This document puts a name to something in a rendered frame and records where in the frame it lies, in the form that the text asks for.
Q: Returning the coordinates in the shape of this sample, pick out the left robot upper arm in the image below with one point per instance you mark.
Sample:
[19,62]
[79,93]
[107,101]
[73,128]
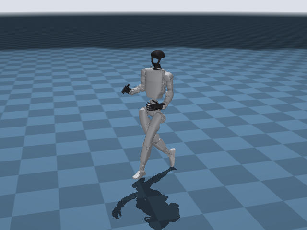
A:
[168,77]

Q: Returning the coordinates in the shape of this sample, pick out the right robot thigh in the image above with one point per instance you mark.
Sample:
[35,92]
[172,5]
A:
[145,120]

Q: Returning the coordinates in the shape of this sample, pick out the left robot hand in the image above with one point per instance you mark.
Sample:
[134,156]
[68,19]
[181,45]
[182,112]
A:
[155,106]

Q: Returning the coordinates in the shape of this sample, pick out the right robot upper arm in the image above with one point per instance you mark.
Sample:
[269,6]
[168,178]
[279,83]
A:
[142,85]

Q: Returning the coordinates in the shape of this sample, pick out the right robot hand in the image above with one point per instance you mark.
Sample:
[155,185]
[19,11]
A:
[126,89]

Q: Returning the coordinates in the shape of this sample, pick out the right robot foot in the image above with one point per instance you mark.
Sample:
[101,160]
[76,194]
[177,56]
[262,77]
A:
[172,158]

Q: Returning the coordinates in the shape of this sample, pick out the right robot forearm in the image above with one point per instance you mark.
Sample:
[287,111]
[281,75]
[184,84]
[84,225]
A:
[134,90]

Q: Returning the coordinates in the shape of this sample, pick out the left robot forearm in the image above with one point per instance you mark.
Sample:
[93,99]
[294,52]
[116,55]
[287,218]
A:
[167,100]

